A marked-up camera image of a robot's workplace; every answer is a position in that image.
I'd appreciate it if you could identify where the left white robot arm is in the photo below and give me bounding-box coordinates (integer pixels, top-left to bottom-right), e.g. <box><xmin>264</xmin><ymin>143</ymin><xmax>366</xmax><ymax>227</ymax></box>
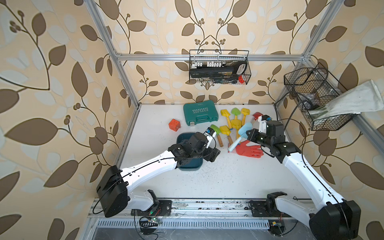
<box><xmin>96</xmin><ymin>128</ymin><xmax>220</xmax><ymax>218</ymax></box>

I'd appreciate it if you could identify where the red cube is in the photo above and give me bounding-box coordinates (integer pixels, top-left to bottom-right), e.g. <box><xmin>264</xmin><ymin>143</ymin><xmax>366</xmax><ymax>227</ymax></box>
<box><xmin>169</xmin><ymin>119</ymin><xmax>181</xmax><ymax>132</ymax></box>

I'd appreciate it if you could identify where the right wire basket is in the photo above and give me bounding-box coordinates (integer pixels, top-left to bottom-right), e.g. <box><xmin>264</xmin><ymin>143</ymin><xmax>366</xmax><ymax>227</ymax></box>
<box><xmin>284</xmin><ymin>64</ymin><xmax>357</xmax><ymax>131</ymax></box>

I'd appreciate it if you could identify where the wire basket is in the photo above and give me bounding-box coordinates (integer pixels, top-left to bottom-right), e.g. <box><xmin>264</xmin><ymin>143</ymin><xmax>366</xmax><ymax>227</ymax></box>
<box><xmin>186</xmin><ymin>49</ymin><xmax>252</xmax><ymax>86</ymax></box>
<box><xmin>284</xmin><ymin>64</ymin><xmax>357</xmax><ymax>131</ymax></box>

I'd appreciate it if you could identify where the yellow shovel blue handle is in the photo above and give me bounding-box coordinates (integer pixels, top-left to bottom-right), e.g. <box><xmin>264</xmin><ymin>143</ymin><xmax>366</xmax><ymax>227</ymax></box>
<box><xmin>221</xmin><ymin>109</ymin><xmax>233</xmax><ymax>130</ymax></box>

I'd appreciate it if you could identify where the red work glove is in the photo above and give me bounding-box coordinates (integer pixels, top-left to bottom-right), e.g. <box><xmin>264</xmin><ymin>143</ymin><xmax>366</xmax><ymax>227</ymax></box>
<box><xmin>228</xmin><ymin>140</ymin><xmax>264</xmax><ymax>159</ymax></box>

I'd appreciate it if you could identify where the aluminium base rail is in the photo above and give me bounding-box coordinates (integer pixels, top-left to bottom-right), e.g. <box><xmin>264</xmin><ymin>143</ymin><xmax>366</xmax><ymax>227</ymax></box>
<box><xmin>85</xmin><ymin>198</ymin><xmax>309</xmax><ymax>235</ymax></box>

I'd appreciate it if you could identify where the back wire basket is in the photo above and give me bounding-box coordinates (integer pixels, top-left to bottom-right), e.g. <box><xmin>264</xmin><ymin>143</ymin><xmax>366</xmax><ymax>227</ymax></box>
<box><xmin>186</xmin><ymin>49</ymin><xmax>252</xmax><ymax>86</ymax></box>

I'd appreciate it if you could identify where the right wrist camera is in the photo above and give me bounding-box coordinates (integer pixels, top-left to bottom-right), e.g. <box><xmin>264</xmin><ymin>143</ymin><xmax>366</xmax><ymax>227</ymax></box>
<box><xmin>258</xmin><ymin>115</ymin><xmax>272</xmax><ymax>134</ymax></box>

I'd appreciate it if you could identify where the green round shovel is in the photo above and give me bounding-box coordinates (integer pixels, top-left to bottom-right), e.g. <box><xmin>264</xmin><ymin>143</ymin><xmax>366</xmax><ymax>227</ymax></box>
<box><xmin>210</xmin><ymin>125</ymin><xmax>224</xmax><ymax>147</ymax></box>

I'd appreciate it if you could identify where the black handheld tool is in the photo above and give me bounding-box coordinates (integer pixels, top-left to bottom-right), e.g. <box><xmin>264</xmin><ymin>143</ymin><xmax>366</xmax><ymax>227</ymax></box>
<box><xmin>190</xmin><ymin>61</ymin><xmax>248</xmax><ymax>79</ymax></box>

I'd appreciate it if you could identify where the large yellow shovel yellow handle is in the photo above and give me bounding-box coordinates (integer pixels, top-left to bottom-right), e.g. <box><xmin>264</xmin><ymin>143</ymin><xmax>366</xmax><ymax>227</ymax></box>
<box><xmin>231</xmin><ymin>119</ymin><xmax>242</xmax><ymax>138</ymax></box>

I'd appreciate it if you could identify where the white cloth bag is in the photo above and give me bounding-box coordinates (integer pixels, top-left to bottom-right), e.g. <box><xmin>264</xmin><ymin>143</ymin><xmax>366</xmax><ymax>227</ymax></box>
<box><xmin>309</xmin><ymin>80</ymin><xmax>384</xmax><ymax>120</ymax></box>

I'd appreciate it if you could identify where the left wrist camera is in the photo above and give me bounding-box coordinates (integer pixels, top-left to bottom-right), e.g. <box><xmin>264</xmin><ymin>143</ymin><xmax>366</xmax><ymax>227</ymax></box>
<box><xmin>204</xmin><ymin>127</ymin><xmax>217</xmax><ymax>149</ymax></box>

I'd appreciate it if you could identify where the red shovel wooden handle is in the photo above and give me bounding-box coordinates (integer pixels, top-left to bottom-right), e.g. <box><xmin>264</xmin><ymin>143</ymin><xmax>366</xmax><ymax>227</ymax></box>
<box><xmin>251</xmin><ymin>112</ymin><xmax>263</xmax><ymax>124</ymax></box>

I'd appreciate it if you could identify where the yellow shovel wooden handle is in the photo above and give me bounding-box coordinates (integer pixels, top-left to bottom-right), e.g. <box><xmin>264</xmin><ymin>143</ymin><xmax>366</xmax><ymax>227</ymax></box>
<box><xmin>241</xmin><ymin>108</ymin><xmax>250</xmax><ymax>126</ymax></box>

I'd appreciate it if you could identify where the teal storage box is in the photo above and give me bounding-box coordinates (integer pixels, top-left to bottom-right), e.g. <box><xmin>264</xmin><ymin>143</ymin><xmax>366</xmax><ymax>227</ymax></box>
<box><xmin>177</xmin><ymin>132</ymin><xmax>203</xmax><ymax>171</ymax></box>

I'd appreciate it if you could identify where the green shovel orange handle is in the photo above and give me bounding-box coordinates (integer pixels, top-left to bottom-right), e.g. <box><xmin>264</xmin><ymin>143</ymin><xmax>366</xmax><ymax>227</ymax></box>
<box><xmin>231</xmin><ymin>108</ymin><xmax>242</xmax><ymax>120</ymax></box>

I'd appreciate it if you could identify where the yellow square shovel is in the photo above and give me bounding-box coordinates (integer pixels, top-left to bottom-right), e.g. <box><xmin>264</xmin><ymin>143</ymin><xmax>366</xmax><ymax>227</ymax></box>
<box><xmin>220</xmin><ymin>126</ymin><xmax>233</xmax><ymax>145</ymax></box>

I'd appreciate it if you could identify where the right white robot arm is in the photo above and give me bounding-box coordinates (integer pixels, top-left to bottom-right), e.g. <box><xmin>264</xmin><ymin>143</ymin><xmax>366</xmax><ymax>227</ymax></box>
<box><xmin>246</xmin><ymin>120</ymin><xmax>361</xmax><ymax>240</ymax></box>

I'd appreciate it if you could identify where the light blue shovel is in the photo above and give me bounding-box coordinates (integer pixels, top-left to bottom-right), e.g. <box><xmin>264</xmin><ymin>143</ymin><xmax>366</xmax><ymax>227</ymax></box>
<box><xmin>228</xmin><ymin>122</ymin><xmax>253</xmax><ymax>152</ymax></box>

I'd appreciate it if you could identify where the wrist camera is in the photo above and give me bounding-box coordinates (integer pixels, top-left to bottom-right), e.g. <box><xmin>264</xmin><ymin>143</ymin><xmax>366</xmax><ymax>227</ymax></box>
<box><xmin>258</xmin><ymin>115</ymin><xmax>272</xmax><ymax>134</ymax></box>
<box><xmin>204</xmin><ymin>127</ymin><xmax>217</xmax><ymax>149</ymax></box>

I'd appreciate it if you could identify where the green tool case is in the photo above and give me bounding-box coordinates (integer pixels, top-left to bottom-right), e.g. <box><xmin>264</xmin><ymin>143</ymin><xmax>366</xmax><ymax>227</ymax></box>
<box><xmin>183</xmin><ymin>100</ymin><xmax>219</xmax><ymax>126</ymax></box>

